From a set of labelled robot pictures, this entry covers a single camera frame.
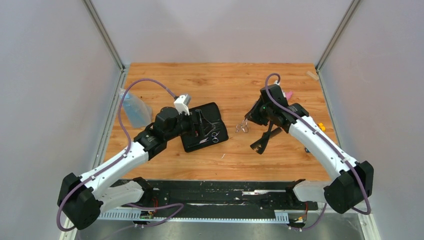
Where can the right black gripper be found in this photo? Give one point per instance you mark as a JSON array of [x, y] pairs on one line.
[[253, 116]]

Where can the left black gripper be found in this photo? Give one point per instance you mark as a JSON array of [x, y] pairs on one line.
[[201, 128]]

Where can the black zippered tool case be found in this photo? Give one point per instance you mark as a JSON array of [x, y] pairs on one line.
[[213, 123]]

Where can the silver scissors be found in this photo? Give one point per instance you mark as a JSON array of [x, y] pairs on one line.
[[242, 127], [212, 138]]

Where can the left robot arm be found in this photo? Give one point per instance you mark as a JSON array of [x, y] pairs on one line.
[[82, 198]]

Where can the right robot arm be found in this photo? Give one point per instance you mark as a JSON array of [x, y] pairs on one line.
[[351, 181]]

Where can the pink hair trimmer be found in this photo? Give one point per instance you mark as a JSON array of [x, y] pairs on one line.
[[288, 95]]

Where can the clear blue spray bottle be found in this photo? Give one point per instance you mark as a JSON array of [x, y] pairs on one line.
[[137, 111]]

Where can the tape piece on table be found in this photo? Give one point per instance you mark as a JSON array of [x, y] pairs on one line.
[[313, 75]]

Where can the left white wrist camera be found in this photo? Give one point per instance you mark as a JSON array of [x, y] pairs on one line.
[[181, 104]]

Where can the black handled comb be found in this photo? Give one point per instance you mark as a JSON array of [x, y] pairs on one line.
[[270, 127]]

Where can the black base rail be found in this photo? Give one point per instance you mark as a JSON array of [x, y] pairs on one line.
[[208, 199]]

